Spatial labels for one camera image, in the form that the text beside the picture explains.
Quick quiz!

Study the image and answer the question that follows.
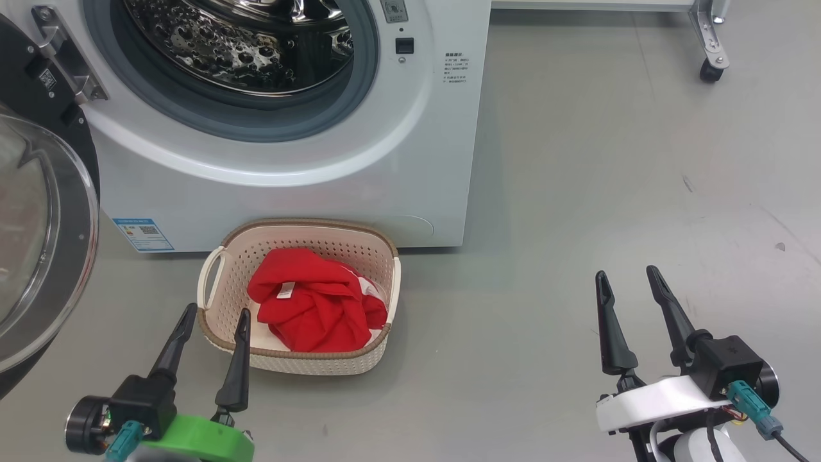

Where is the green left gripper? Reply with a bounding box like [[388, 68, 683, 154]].
[[64, 303, 255, 462]]

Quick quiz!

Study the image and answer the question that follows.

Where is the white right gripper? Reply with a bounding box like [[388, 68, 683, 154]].
[[595, 265, 781, 462]]

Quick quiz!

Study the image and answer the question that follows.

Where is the red and white jersey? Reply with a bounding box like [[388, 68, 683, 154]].
[[247, 248, 389, 353]]

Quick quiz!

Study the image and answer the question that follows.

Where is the washing machine door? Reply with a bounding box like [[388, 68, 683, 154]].
[[0, 13, 101, 400]]

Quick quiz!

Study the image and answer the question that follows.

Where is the cream perforated laundry basket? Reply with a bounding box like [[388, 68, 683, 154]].
[[197, 218, 402, 376]]

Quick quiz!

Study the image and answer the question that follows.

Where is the white front-load washing machine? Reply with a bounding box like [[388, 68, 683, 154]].
[[0, 0, 493, 254]]

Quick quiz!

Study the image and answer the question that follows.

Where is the washing machine steel drum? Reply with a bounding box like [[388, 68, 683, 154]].
[[122, 0, 355, 97]]

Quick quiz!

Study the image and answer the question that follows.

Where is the blue energy label sticker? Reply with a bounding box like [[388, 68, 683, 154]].
[[112, 218, 175, 253]]

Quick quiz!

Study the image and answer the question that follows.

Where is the grey partition stand with caster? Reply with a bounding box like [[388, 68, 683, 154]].
[[688, 0, 732, 83]]

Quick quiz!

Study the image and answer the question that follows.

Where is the printed warning text label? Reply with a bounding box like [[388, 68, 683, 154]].
[[443, 53, 469, 84]]

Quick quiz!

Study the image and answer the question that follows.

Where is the teal cable connector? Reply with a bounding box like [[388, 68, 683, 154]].
[[105, 420, 144, 461], [727, 380, 784, 441]]

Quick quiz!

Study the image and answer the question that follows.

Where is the thin black cable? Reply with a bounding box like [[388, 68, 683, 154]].
[[770, 430, 810, 462]]

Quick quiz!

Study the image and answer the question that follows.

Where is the metal door hinge bracket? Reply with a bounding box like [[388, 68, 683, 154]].
[[31, 5, 108, 105]]

